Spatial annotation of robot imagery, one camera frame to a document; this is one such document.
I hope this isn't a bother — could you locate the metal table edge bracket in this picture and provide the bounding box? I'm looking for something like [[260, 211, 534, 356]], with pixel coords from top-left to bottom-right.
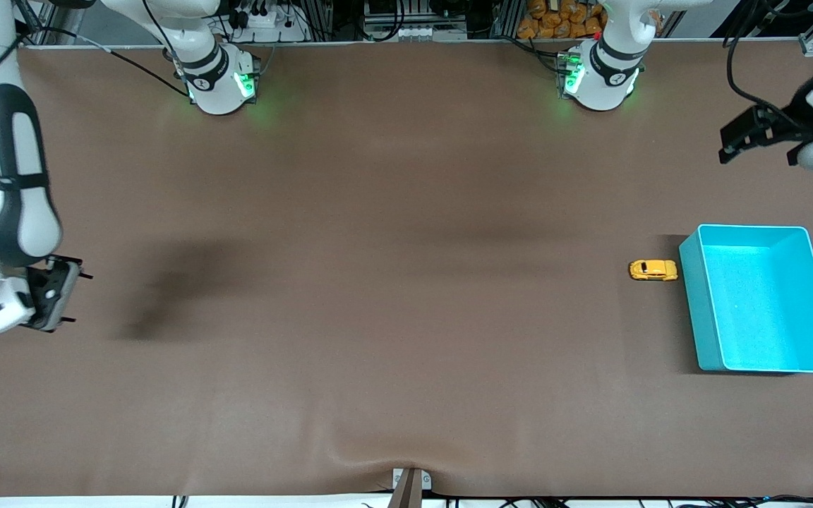
[[391, 467, 433, 508]]

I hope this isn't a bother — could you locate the yellow beetle toy car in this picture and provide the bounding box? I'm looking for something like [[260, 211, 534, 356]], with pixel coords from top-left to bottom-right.
[[629, 260, 680, 282]]

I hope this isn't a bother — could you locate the teal plastic bin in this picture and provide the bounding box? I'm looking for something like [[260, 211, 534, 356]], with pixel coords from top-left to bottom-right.
[[679, 224, 813, 374]]

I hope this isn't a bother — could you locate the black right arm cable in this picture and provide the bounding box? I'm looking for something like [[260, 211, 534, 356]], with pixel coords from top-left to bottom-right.
[[0, 0, 192, 177]]

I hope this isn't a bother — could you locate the white power strip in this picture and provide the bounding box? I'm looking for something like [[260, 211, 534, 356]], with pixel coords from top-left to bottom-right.
[[234, 6, 308, 43]]

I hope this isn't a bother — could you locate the orange packaged items pile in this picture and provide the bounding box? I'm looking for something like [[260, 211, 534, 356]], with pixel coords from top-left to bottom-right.
[[517, 0, 605, 40]]

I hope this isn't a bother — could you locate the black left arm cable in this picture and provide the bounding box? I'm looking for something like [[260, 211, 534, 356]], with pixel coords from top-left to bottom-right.
[[726, 0, 806, 124]]

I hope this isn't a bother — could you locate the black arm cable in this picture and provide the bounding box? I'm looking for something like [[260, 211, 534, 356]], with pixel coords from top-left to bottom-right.
[[0, 0, 192, 177], [726, 0, 806, 124]]

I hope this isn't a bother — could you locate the brown table mat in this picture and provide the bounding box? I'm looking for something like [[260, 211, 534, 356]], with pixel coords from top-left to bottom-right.
[[0, 41, 813, 499]]

